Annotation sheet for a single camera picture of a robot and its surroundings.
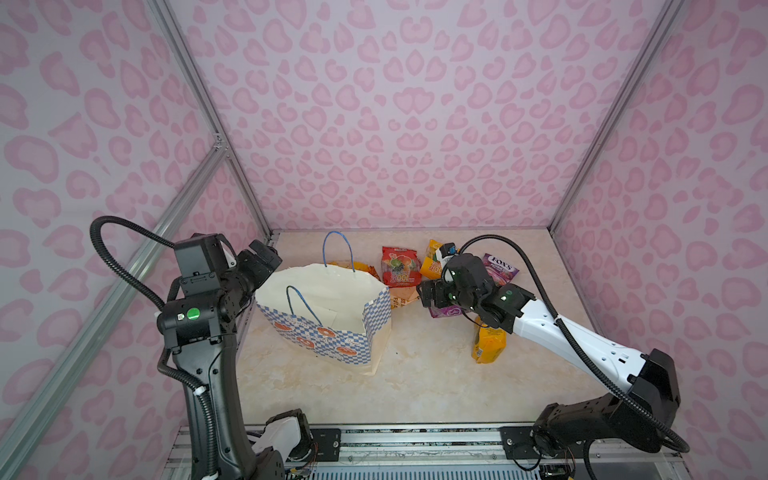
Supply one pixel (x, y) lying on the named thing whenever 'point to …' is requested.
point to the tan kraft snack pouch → (400, 296)
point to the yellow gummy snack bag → (356, 266)
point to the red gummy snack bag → (400, 267)
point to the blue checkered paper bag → (336, 311)
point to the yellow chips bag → (489, 343)
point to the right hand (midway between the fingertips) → (431, 282)
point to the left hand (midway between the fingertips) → (263, 257)
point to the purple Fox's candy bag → (500, 271)
